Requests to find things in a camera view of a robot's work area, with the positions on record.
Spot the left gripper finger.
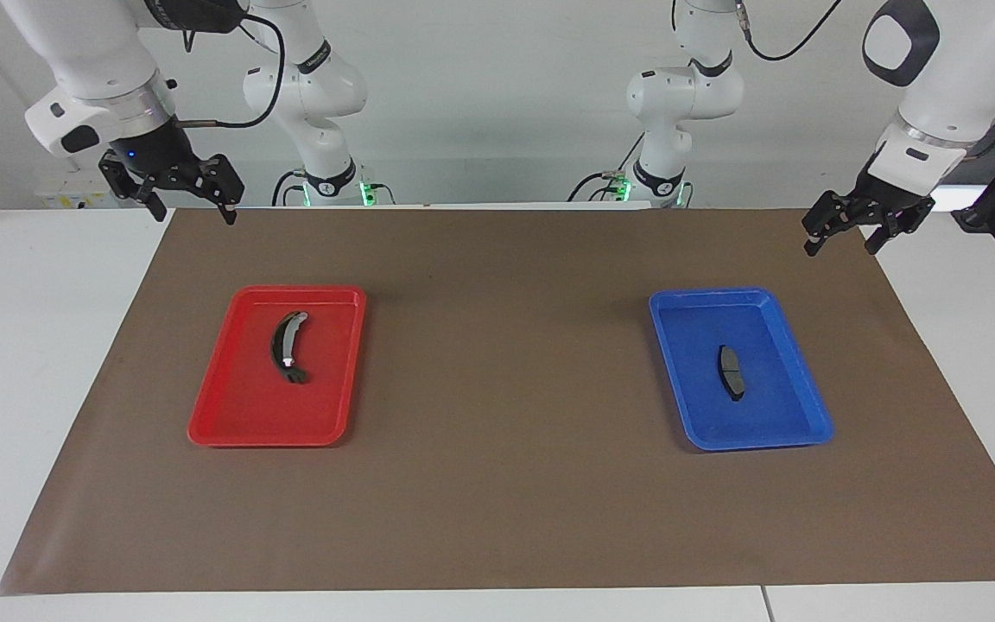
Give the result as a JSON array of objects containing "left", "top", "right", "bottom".
[
  {"left": 864, "top": 198, "right": 935, "bottom": 257},
  {"left": 802, "top": 191, "right": 862, "bottom": 258}
]

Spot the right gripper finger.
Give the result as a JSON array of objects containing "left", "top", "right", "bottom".
[
  {"left": 194, "top": 155, "right": 246, "bottom": 226},
  {"left": 98, "top": 150, "right": 168, "bottom": 223}
]

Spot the long curved brake pad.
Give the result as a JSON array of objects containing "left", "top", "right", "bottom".
[{"left": 270, "top": 309, "right": 311, "bottom": 386}]

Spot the small dark brake pad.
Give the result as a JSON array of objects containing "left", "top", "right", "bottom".
[{"left": 717, "top": 345, "right": 747, "bottom": 403}]

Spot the blue plastic tray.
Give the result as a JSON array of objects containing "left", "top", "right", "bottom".
[{"left": 648, "top": 287, "right": 835, "bottom": 452}]

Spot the red plastic tray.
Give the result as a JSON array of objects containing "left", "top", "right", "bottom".
[{"left": 187, "top": 285, "right": 368, "bottom": 448}]

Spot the brown table mat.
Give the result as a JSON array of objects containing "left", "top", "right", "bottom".
[{"left": 0, "top": 206, "right": 995, "bottom": 597}]

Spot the black right base cable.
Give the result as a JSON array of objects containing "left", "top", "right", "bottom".
[{"left": 270, "top": 168, "right": 308, "bottom": 208}]

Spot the black base cable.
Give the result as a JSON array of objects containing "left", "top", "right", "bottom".
[
  {"left": 270, "top": 168, "right": 308, "bottom": 208},
  {"left": 567, "top": 131, "right": 647, "bottom": 205}
]

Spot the white wall socket box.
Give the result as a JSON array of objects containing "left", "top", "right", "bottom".
[{"left": 35, "top": 173, "right": 115, "bottom": 211}]

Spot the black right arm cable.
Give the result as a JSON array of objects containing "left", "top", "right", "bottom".
[{"left": 174, "top": 9, "right": 288, "bottom": 130}]

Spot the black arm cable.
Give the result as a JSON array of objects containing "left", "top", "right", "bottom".
[
  {"left": 735, "top": 0, "right": 846, "bottom": 63},
  {"left": 174, "top": 9, "right": 288, "bottom": 130}
]

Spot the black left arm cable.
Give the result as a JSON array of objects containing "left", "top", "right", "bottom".
[{"left": 735, "top": 0, "right": 846, "bottom": 63}]

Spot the black left base cable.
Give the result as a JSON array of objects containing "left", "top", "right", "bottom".
[{"left": 567, "top": 131, "right": 647, "bottom": 205}]

